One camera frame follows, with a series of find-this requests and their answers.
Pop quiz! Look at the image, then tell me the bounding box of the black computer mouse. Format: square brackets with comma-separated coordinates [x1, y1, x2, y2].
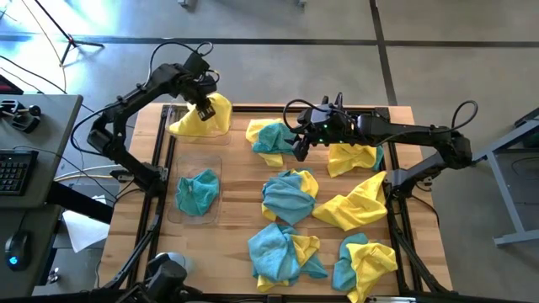
[3, 230, 32, 273]

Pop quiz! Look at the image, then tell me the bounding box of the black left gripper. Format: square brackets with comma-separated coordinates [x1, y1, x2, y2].
[181, 52, 220, 123]

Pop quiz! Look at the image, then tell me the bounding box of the yellow hanging cable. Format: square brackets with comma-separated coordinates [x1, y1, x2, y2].
[19, 0, 68, 93]

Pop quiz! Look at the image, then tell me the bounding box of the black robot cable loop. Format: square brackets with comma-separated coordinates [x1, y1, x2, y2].
[450, 99, 480, 132]
[281, 98, 328, 136]
[145, 40, 221, 92]

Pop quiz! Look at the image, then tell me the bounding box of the black tripod stand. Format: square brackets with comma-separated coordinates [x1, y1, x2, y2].
[33, 0, 105, 67]

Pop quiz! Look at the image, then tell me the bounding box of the grey metal stand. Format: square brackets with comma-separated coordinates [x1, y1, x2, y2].
[465, 107, 539, 247]

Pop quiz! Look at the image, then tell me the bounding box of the white paper sheet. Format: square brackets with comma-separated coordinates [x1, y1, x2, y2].
[61, 194, 111, 254]

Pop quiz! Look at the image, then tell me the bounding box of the yellow microfiber towel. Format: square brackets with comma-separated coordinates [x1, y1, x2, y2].
[344, 241, 399, 303]
[255, 233, 322, 294]
[245, 118, 296, 168]
[311, 170, 389, 232]
[326, 141, 379, 178]
[260, 168, 320, 223]
[168, 92, 233, 138]

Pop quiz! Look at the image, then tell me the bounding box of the clear plastic water bottle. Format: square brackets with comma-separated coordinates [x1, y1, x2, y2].
[153, 251, 189, 273]

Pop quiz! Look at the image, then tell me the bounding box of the dark device with red edge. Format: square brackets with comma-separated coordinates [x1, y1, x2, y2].
[0, 74, 25, 96]

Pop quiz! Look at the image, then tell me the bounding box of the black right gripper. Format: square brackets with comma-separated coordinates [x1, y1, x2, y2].
[291, 104, 360, 163]

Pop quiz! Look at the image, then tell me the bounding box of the black desk support beam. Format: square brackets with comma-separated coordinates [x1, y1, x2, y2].
[45, 180, 115, 224]

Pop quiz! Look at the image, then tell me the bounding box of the black aluminium table frame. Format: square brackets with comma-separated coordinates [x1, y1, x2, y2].
[90, 103, 454, 303]

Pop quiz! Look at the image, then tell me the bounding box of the black keyboard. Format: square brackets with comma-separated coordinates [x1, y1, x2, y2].
[0, 149, 40, 197]

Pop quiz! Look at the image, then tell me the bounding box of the grey desk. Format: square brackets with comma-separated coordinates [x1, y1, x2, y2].
[0, 93, 84, 298]

